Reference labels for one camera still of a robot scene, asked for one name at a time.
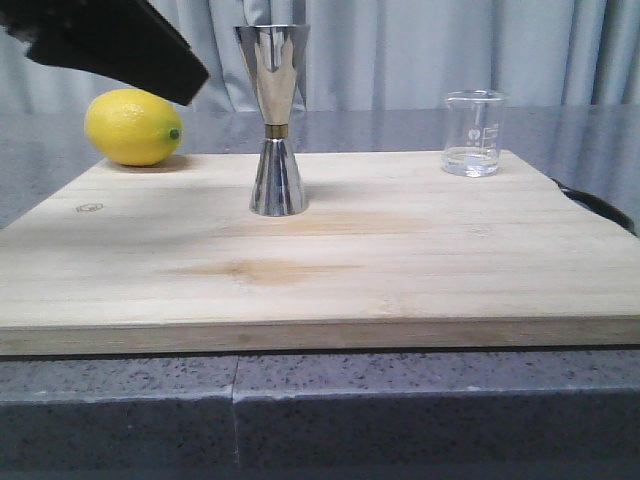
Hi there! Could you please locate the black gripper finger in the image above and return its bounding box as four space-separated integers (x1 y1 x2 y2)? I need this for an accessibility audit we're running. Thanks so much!
1 1 209 106

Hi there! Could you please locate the silver double jigger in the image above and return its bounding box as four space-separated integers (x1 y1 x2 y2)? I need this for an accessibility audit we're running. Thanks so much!
235 24 310 217

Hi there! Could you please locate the clear glass beaker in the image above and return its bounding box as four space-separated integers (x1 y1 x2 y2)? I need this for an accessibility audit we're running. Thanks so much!
441 90 507 178

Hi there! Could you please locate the yellow lemon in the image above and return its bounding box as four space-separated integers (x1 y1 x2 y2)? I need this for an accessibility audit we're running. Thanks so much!
84 88 183 167

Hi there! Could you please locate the wooden cutting board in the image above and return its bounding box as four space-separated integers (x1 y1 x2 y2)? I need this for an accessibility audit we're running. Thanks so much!
1 151 639 355

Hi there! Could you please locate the black cutting board handle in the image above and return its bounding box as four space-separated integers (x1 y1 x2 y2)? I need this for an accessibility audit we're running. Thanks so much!
552 178 637 236

